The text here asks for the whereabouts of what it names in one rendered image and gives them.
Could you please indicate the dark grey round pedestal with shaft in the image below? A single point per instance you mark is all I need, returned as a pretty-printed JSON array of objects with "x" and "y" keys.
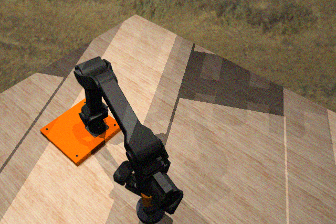
[{"x": 148, "y": 215}]

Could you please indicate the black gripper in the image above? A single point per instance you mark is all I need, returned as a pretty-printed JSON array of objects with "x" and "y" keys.
[{"x": 123, "y": 175}]

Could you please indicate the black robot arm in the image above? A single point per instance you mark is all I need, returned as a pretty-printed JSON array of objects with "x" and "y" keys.
[{"x": 145, "y": 151}]

